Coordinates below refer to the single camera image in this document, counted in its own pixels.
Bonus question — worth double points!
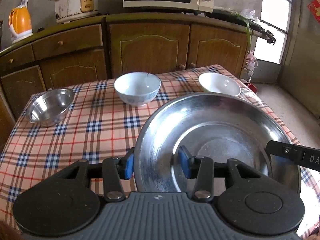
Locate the large steel plate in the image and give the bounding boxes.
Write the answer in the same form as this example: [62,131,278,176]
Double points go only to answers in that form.
[134,93,302,193]

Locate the small steel bowl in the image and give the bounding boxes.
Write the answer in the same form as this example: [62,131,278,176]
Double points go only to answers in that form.
[25,88,74,127]

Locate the plaid tablecloth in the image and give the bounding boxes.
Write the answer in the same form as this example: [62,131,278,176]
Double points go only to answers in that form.
[0,64,320,240]

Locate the blue patterned ceramic bowl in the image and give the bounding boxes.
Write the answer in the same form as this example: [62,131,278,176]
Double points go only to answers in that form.
[114,72,161,107]

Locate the white ceramic bowl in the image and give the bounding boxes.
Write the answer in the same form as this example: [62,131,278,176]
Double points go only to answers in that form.
[199,73,241,96]

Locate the red gift bag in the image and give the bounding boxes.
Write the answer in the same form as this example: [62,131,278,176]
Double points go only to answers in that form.
[246,82,258,94]

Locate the wooden kitchen cabinet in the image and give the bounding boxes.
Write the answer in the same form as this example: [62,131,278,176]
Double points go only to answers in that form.
[1,13,249,144]

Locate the red fu character poster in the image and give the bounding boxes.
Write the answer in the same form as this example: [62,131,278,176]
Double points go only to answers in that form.
[308,0,320,23]

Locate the black tray on counter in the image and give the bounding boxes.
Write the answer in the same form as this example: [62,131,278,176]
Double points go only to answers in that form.
[212,9,277,45]

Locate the white plastic bag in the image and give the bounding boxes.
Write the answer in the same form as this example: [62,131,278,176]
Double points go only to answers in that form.
[240,8,260,23]

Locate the white rice cooker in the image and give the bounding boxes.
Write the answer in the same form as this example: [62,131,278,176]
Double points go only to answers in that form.
[50,0,99,24]

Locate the orange electric kettle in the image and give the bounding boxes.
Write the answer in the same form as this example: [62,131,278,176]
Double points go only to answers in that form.
[8,5,33,44]

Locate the white power strip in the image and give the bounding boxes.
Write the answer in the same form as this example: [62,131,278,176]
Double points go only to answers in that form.
[21,0,28,7]

